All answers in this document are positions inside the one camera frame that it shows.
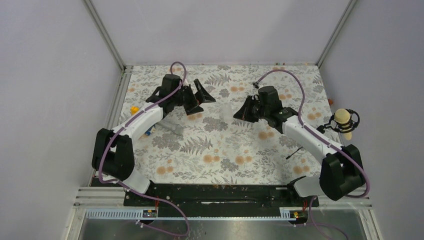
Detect yellow blue toy blocks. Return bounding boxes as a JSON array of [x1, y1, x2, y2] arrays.
[[126, 105, 163, 139]]

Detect floral patterned table mat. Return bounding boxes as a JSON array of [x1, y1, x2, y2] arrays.
[[120, 65, 332, 185]]

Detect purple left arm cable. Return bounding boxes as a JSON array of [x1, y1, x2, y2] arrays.
[[98, 61, 188, 185]]

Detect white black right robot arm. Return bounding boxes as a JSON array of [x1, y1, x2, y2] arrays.
[[233, 86, 370, 206]]

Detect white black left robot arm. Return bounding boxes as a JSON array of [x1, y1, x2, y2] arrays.
[[91, 74, 216, 206]]

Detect slotted metal cable duct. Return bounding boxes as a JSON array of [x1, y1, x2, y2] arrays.
[[85, 207, 307, 221]]

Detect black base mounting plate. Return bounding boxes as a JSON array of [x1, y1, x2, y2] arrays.
[[123, 182, 320, 216]]

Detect beige foam microphone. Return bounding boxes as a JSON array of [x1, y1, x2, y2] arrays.
[[327, 108, 360, 141]]

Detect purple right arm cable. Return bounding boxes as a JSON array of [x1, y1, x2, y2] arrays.
[[252, 69, 371, 199]]

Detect grey cylindrical tool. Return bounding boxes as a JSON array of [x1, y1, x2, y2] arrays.
[[156, 119, 184, 135]]

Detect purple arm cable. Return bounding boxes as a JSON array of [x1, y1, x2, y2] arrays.
[[252, 69, 371, 199], [98, 61, 188, 185]]

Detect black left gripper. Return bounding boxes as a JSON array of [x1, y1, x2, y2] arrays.
[[172, 79, 216, 116]]

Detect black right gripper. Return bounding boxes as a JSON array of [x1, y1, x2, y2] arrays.
[[234, 95, 270, 123]]

